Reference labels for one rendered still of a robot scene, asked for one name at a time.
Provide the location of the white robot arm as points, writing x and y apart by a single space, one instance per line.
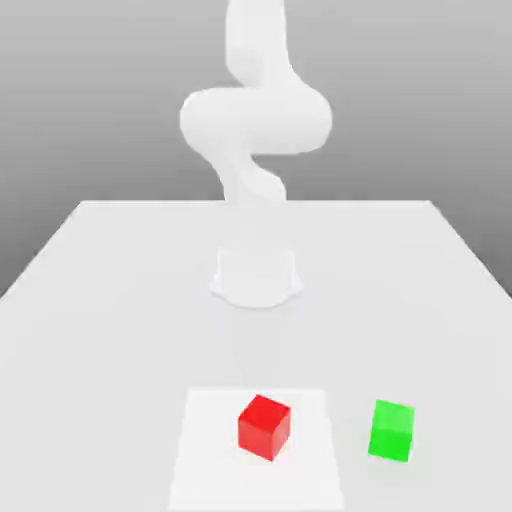
256 120

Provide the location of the small red cube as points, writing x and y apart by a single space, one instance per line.
263 428

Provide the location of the small green cube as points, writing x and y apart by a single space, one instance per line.
391 432

